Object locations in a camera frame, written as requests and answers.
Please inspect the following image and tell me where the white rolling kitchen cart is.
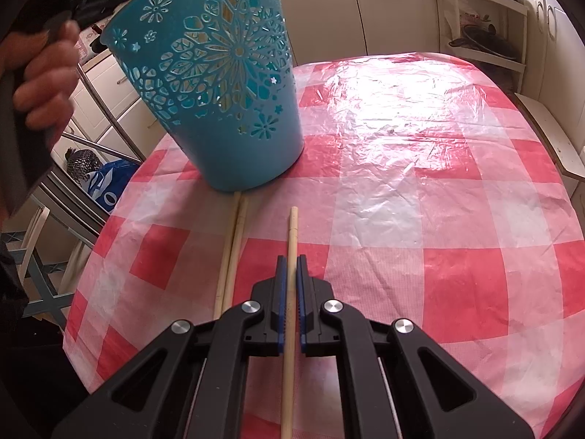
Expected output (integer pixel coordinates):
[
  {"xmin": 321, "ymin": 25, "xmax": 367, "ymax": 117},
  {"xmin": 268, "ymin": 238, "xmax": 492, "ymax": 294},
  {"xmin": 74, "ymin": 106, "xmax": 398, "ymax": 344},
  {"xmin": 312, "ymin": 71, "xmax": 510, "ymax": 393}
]
[{"xmin": 436, "ymin": 0, "xmax": 528, "ymax": 90}]

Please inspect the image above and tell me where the person's left hand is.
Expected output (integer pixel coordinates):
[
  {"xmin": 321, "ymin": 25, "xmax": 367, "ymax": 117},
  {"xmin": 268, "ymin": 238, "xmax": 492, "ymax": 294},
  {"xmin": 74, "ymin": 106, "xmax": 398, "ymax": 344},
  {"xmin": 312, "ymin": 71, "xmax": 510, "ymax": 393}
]
[{"xmin": 1, "ymin": 20, "xmax": 79, "ymax": 149}]

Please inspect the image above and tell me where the blue white plastic bag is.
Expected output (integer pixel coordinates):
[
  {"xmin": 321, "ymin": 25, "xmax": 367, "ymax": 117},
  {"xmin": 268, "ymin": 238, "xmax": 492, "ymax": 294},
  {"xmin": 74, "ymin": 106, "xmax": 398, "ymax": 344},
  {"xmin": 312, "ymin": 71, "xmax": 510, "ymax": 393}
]
[{"xmin": 81, "ymin": 160, "xmax": 139, "ymax": 213}]

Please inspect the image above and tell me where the red white checkered tablecloth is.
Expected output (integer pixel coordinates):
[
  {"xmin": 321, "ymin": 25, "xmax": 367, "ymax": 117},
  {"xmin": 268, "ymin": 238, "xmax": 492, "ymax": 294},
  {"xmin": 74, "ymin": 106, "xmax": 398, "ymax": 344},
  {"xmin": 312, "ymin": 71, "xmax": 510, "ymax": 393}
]
[{"xmin": 64, "ymin": 53, "xmax": 584, "ymax": 437}]

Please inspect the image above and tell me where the teal perforated plastic basket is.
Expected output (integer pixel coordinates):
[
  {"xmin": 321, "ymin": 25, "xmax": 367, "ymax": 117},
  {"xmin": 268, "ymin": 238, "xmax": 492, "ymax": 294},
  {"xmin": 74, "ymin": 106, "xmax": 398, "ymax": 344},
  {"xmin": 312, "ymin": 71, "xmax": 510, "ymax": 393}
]
[{"xmin": 101, "ymin": 0, "xmax": 303, "ymax": 191}]

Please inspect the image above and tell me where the small white wooden stool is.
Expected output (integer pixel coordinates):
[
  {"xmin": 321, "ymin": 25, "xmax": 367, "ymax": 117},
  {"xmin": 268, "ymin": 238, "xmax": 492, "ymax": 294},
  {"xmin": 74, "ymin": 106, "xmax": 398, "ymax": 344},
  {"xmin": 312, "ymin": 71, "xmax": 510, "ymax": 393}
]
[{"xmin": 514, "ymin": 93, "xmax": 584, "ymax": 183}]

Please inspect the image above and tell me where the broom with metal handle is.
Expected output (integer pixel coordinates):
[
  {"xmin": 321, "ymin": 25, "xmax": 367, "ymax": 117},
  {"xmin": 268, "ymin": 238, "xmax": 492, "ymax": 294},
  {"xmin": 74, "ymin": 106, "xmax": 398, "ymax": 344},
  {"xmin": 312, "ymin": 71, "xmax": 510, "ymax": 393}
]
[{"xmin": 58, "ymin": 131, "xmax": 143, "ymax": 164}]

